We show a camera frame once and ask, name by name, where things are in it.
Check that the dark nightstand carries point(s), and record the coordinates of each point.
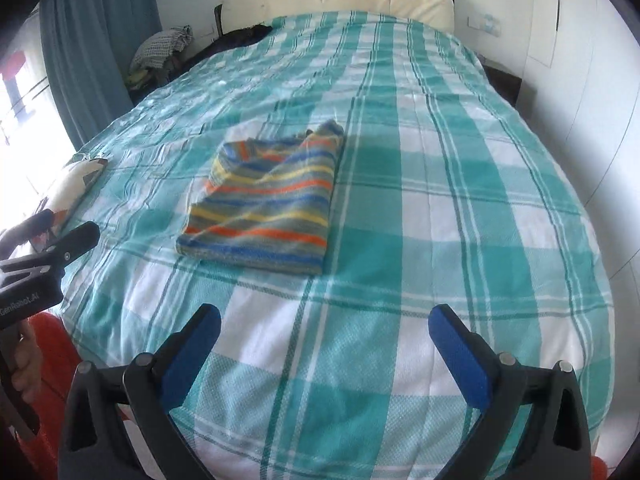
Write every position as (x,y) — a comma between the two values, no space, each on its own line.
(505,82)

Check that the person's left hand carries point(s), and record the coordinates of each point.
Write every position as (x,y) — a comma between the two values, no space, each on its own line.
(29,365)

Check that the bed with teal plaid cover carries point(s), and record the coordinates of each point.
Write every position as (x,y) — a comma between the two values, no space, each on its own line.
(425,210)

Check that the blue curtain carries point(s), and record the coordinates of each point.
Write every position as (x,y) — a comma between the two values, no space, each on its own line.
(95,50)

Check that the striped knit sweater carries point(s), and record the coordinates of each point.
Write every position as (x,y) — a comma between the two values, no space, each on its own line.
(270,200)

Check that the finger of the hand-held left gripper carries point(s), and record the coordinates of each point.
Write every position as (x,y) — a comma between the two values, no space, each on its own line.
(30,227)
(75,242)

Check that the white wall socket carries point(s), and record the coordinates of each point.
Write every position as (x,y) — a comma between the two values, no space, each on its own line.
(484,23)

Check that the printed white pillow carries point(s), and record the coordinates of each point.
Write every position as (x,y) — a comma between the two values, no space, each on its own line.
(75,185)

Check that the dark cloth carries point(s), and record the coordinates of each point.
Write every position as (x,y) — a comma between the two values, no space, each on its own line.
(240,36)

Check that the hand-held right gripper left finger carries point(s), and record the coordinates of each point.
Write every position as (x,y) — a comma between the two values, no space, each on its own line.
(187,355)

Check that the bright window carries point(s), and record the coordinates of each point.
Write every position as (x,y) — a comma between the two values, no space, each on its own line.
(30,125)

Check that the white wardrobe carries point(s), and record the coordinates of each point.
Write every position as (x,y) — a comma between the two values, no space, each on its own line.
(580,85)

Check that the checked cloth pile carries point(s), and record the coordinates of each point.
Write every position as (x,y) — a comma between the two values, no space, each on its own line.
(160,47)

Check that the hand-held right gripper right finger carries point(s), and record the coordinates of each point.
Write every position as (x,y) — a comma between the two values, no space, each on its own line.
(462,355)

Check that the person's orange clothing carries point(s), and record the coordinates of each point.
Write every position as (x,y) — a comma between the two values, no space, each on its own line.
(55,340)

